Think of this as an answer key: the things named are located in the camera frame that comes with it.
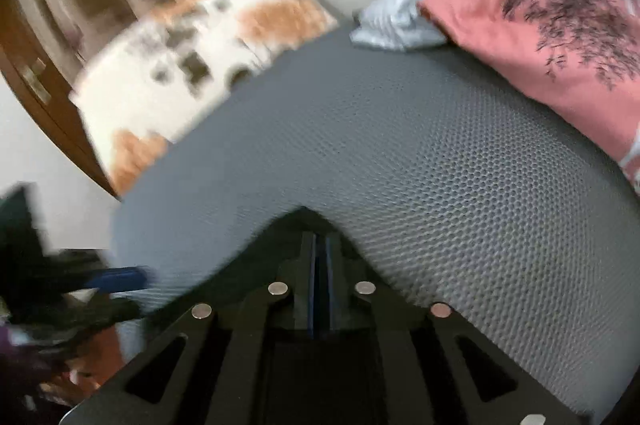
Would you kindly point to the brown wooden cabinet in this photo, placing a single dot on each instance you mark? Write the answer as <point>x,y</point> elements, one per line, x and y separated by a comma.
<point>45,115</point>

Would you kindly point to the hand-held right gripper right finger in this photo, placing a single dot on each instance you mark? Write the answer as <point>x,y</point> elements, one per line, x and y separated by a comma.
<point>327,265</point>

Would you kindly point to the grey mesh mat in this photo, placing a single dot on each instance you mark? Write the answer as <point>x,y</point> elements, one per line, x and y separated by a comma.
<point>425,165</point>

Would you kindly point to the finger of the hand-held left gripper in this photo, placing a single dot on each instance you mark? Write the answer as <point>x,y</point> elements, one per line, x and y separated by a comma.
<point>120,278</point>

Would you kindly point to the pink printed pillow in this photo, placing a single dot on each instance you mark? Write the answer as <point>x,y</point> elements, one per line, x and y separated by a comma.
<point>510,50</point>

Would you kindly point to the floral white orange pillow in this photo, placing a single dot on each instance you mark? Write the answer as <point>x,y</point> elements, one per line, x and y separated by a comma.
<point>165,70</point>

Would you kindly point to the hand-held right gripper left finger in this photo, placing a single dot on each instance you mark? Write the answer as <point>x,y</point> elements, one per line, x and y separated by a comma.
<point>312,265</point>

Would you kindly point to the pale crumpled cloth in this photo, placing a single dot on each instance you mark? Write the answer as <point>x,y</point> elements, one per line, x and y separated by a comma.
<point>395,17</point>

